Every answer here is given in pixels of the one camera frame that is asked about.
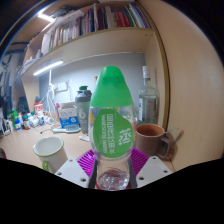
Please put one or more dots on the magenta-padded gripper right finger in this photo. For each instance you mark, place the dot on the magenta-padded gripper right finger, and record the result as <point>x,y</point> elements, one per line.
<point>154,168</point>

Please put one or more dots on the white mug with green rim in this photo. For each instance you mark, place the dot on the white mug with green rim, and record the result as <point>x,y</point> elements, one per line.
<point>50,150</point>

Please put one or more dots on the white wall socket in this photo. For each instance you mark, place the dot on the white wall socket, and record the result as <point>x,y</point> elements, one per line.
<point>61,86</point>

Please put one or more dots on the cluster of small bottles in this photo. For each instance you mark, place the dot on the cluster of small bottles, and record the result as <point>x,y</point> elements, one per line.
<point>28,120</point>

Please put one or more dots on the wooden shelf unit with books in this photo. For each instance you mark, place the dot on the wooden shelf unit with books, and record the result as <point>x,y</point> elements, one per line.
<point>93,30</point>

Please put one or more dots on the grey shaker bottle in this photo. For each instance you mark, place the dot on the grey shaker bottle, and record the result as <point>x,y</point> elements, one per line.
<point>82,110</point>

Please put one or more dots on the clear glass bottle white cap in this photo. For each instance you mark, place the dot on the clear glass bottle white cap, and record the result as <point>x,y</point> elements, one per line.
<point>148,103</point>

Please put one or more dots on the clear bottle with yellow cap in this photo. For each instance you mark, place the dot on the clear bottle with yellow cap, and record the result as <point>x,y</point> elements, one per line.
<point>96,80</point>

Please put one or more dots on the light blue hairbrush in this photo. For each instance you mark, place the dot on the light blue hairbrush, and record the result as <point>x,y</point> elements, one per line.
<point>66,129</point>

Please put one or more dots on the clear bottle with green cap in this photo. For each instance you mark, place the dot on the clear bottle with green cap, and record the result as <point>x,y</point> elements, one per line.
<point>110,100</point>

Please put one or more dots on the small bottle with red label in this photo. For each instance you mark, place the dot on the small bottle with red label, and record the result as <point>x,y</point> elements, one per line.
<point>38,108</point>

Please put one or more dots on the white under-shelf light bar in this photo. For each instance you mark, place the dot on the white under-shelf light bar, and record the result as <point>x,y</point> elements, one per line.
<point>48,67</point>

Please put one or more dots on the blue and white box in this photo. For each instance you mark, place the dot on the blue and white box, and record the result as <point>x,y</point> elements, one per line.
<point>69,116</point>

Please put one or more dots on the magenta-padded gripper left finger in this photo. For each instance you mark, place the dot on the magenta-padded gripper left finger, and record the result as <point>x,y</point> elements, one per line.
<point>70,170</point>

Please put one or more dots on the brown mug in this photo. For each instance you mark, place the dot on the brown mug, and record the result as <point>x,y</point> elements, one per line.
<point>148,140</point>

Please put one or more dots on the ceiling light tube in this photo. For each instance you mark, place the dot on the ceiling light tube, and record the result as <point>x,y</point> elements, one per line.
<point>46,17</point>

